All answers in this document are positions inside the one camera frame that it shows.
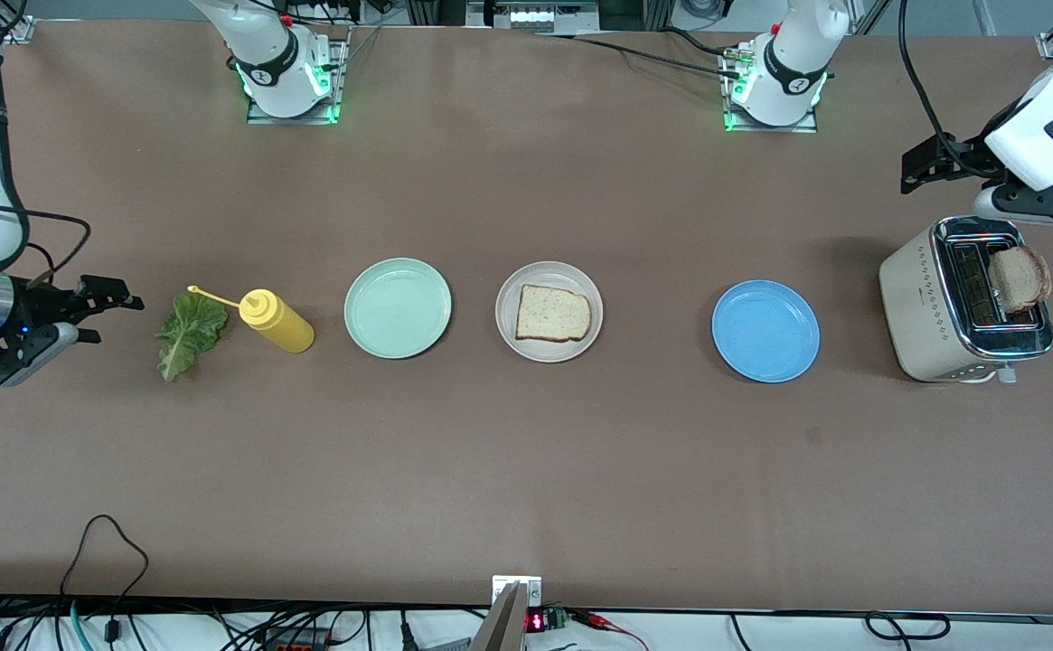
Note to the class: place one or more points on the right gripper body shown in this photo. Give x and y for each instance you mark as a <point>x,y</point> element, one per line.
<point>44,306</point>

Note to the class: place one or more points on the green lettuce leaf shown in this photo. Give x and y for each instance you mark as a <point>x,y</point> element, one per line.
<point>187,334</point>

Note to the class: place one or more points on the bread slice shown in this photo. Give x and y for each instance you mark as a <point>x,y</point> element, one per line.
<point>1019,276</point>
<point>553,314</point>

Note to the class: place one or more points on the yellow mustard squeeze bottle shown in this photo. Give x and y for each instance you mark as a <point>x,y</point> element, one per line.
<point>286,330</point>

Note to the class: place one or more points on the blue plate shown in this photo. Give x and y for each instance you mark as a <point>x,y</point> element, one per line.
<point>766,330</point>

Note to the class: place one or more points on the mint green plate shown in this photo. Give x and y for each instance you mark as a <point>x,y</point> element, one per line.
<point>398,307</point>

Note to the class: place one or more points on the beige plate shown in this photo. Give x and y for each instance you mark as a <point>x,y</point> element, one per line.
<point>549,352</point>

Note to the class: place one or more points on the beige chrome toaster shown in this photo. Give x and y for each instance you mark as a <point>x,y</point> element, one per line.
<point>919,307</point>

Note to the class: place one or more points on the red digit display board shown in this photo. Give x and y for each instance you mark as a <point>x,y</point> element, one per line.
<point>537,622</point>

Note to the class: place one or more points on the red clip leads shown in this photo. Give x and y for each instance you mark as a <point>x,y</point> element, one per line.
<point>594,619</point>

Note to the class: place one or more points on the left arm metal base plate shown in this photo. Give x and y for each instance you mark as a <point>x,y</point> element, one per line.
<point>770,128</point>

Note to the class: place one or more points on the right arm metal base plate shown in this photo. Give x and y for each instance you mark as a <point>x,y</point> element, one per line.
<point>291,119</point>

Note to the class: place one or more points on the aluminium frame with lights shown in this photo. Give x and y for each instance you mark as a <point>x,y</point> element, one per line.
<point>531,16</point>

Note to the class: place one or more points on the silver camera mount bracket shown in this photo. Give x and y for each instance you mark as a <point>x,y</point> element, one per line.
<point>531,589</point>

